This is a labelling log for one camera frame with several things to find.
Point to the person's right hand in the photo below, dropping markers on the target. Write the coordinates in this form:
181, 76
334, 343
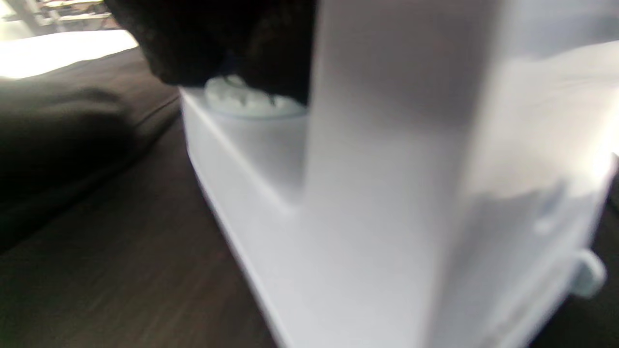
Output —
203, 34

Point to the black trousers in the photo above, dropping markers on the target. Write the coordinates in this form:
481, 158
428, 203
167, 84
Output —
96, 217

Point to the light blue electric iron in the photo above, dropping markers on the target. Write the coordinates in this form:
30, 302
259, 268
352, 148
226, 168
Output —
387, 193

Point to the white table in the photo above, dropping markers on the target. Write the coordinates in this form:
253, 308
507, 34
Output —
58, 53

